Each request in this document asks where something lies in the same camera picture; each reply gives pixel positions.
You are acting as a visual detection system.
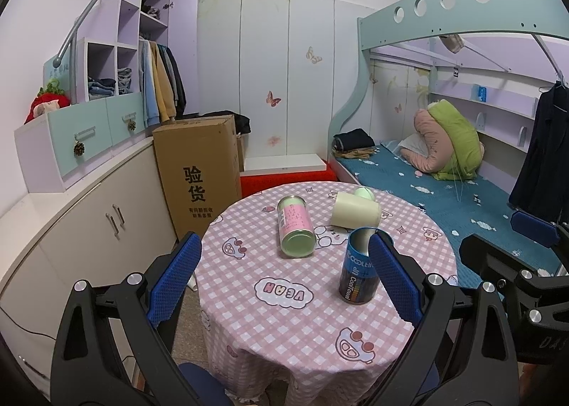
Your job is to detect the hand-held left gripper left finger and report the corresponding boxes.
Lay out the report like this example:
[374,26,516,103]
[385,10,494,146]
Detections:
[51,232,203,406]

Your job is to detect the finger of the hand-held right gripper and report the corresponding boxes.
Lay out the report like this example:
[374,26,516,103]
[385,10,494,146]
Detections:
[458,235,535,297]
[510,209,569,250]

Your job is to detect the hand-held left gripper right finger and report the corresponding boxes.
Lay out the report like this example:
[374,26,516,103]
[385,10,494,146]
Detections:
[368,233,519,406]

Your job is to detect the pale green canister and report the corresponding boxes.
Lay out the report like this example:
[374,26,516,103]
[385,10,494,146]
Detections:
[330,191,382,229]

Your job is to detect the dark blue can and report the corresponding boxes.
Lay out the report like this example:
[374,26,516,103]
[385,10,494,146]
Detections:
[339,227,394,304]

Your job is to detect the dark hanging coat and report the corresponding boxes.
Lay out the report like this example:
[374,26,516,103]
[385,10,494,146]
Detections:
[509,81,569,224]

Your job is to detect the blue bed mattress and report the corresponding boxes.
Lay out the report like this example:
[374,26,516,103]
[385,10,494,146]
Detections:
[335,141,565,289]

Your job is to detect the blue chair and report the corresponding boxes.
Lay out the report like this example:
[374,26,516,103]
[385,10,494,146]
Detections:
[178,362,223,399]

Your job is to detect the pink checked tablecloth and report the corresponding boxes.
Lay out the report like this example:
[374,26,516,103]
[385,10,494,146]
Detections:
[194,181,458,406]

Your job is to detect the green blanket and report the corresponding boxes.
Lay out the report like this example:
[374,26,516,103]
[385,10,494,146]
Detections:
[429,101,485,180]

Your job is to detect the pink and green can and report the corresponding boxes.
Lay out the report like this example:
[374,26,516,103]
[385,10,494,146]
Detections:
[276,196,317,258]

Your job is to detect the white low cabinet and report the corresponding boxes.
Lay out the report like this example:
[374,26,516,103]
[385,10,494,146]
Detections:
[0,137,179,389]

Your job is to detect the tall cardboard box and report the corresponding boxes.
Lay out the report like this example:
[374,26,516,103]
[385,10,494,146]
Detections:
[152,115,243,243]

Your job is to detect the pink bolster pillow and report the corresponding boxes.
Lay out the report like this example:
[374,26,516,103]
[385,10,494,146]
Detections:
[413,108,456,173]

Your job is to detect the folded tan cloth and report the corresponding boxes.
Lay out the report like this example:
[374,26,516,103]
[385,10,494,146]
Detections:
[335,146,382,162]

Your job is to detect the white pillow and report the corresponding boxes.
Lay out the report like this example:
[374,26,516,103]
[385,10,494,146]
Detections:
[399,136,428,157]

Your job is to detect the red box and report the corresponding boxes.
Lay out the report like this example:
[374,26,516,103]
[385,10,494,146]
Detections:
[240,161,339,201]

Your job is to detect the folded dark clothes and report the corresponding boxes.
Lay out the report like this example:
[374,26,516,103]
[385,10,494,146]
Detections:
[333,130,376,153]

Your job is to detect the white board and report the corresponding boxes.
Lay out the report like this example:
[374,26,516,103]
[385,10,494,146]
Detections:
[244,153,330,176]

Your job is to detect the teal drawer unit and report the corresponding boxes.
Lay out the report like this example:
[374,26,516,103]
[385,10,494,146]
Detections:
[14,92,149,193]

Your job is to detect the yellow hanging jacket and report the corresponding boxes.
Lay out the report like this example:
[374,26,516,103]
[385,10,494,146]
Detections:
[149,42,177,122]

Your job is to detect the light blue hanging shirt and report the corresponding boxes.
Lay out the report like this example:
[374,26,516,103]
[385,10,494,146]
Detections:
[139,39,159,127]

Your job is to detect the dark hanging jackets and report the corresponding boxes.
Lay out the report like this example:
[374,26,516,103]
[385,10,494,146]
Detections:
[162,45,187,118]

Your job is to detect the red strawberry plush toy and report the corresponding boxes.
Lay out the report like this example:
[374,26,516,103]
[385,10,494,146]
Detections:
[24,79,72,124]

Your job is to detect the teal bunk bed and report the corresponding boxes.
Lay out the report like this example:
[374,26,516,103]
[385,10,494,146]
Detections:
[331,0,569,291]

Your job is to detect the purple staircase shelf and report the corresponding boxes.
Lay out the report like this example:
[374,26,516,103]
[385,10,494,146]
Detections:
[42,0,198,122]

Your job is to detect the grey metal handrail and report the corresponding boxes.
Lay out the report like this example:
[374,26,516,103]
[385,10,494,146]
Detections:
[57,0,179,66]

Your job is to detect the black cable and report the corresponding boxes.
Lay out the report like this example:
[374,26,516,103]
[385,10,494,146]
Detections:
[0,306,54,340]

